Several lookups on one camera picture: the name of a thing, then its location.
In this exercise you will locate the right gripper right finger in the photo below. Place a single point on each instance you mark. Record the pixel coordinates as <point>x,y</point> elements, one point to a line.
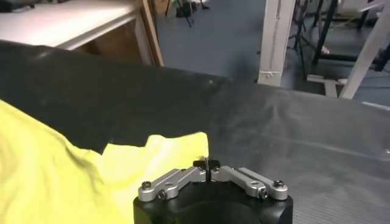
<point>243,179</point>

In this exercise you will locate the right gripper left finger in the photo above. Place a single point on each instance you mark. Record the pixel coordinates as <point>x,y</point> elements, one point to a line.
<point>170,182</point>

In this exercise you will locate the yellow-green T-shirt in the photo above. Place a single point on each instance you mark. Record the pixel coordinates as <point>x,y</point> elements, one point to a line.
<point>45,176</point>

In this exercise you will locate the large black table cover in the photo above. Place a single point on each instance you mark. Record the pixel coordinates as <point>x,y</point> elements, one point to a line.
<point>274,137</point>

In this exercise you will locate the tall white cardboard box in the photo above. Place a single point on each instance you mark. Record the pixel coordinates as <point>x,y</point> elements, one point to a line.
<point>274,36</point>

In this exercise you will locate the white rectangular table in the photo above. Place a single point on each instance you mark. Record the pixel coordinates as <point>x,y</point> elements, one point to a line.
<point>61,21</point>

